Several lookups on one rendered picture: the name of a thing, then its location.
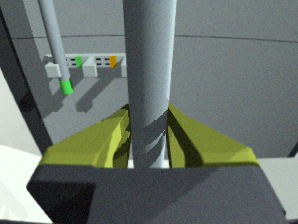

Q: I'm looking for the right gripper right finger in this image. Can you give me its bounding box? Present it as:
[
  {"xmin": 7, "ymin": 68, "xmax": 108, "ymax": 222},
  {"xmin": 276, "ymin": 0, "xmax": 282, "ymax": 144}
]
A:
[{"xmin": 166, "ymin": 103, "xmax": 261, "ymax": 168}]

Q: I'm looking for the black wall panel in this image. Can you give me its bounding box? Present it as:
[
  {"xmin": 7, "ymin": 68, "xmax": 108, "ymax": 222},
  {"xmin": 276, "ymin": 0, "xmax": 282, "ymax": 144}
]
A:
[{"xmin": 0, "ymin": 0, "xmax": 298, "ymax": 159}]

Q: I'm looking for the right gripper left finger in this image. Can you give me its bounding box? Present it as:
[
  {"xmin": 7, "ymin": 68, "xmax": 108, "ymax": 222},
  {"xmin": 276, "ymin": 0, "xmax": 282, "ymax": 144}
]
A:
[{"xmin": 36, "ymin": 103, "xmax": 131, "ymax": 168}]

